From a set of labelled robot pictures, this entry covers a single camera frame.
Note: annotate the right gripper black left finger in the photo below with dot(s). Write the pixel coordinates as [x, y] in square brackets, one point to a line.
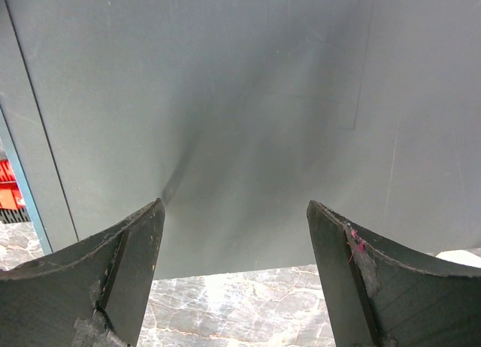
[91, 293]

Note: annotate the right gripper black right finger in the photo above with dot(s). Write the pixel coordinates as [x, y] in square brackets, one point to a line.
[381, 293]

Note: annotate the dark grey network switch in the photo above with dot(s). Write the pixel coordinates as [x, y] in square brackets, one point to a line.
[237, 114]

